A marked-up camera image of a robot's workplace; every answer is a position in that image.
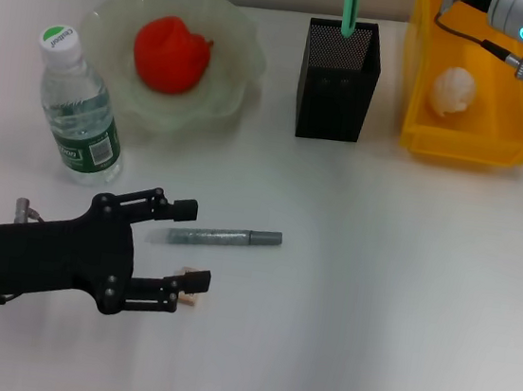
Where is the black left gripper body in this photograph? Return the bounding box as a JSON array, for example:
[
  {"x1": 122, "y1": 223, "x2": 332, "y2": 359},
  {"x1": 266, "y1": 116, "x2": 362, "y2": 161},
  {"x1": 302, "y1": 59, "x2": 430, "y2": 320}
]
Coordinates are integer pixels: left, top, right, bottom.
[{"x1": 0, "y1": 179, "x2": 144, "y2": 319}]

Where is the beige eraser with barcode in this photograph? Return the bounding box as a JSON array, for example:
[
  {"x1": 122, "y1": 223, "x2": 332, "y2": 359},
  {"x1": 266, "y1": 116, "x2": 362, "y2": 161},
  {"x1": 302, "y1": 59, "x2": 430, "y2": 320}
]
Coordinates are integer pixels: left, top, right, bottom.
[{"x1": 173, "y1": 264, "x2": 208, "y2": 310}]

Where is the grey glitter pen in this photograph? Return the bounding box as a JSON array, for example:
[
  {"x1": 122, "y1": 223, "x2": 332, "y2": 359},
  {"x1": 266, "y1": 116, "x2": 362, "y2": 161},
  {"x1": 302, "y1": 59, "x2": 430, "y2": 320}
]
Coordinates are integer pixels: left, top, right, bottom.
[{"x1": 144, "y1": 215, "x2": 284, "y2": 260}]

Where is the white paper ball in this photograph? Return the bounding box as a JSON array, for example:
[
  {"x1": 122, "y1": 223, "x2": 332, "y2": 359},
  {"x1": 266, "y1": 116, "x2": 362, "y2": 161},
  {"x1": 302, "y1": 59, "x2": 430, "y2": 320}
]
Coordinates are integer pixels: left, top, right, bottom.
[{"x1": 425, "y1": 63, "x2": 480, "y2": 122}]

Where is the green utility knife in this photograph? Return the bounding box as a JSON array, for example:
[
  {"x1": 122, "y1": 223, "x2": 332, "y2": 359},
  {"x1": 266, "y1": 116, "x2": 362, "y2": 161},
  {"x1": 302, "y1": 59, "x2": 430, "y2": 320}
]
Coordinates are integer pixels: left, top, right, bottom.
[{"x1": 338, "y1": 0, "x2": 361, "y2": 40}]

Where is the clear green-label water bottle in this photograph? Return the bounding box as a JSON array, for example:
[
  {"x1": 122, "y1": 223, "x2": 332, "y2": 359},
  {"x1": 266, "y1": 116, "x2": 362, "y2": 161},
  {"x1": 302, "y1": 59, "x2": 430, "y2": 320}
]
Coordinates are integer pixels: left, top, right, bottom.
[{"x1": 21, "y1": 23, "x2": 140, "y2": 190}]

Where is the pale green glass plate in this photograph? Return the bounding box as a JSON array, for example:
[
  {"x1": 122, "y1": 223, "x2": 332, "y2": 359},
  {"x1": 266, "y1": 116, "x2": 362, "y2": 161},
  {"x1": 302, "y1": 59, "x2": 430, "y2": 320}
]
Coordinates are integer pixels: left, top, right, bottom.
[{"x1": 67, "y1": 0, "x2": 276, "y2": 147}]

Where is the black mesh pen holder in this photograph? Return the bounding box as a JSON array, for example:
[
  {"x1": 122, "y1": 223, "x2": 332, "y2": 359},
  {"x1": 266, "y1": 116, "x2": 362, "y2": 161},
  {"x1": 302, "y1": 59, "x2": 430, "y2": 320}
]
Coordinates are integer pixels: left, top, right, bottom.
[{"x1": 291, "y1": 14, "x2": 388, "y2": 147}]

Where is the yellow plastic bin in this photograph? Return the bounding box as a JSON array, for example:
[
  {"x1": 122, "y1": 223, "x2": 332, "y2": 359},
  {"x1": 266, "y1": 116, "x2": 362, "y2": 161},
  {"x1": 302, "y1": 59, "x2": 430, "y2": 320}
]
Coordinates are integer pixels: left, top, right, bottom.
[{"x1": 391, "y1": 0, "x2": 523, "y2": 177}]

